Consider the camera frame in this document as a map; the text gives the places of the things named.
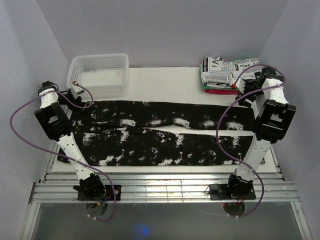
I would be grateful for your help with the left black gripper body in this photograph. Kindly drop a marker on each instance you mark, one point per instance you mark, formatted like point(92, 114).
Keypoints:
point(63, 101)

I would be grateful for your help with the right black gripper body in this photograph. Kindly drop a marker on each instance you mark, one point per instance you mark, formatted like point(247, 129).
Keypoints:
point(251, 97)

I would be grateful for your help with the black white patterned trousers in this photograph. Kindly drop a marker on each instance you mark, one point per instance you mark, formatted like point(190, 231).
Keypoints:
point(128, 133)

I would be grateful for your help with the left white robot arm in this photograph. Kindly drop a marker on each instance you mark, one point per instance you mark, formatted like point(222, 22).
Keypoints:
point(57, 126)

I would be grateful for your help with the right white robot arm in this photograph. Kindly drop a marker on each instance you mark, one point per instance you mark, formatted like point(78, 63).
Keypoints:
point(270, 126)

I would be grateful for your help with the pink folded trousers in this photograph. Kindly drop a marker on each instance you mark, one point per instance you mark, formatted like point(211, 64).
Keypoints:
point(221, 91)

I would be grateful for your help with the newspaper print folded trousers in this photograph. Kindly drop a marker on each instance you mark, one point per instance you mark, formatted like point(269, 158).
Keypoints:
point(219, 71)

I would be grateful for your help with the green folded trousers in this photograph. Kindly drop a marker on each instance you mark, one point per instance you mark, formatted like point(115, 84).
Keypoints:
point(219, 87)

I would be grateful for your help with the white plastic basket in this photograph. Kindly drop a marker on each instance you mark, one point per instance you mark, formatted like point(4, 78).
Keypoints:
point(100, 73)

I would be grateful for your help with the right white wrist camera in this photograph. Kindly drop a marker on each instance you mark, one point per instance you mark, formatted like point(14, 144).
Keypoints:
point(238, 85)

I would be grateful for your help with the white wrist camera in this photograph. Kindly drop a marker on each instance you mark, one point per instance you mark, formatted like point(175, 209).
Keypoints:
point(76, 89)
point(238, 85)

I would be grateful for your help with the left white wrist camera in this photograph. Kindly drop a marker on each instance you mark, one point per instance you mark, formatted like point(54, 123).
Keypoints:
point(76, 89)

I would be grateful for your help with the aluminium frame rail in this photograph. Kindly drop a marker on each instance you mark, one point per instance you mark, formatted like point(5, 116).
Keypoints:
point(161, 188)

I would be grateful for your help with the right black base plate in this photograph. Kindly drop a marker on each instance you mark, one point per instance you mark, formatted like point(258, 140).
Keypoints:
point(224, 192)

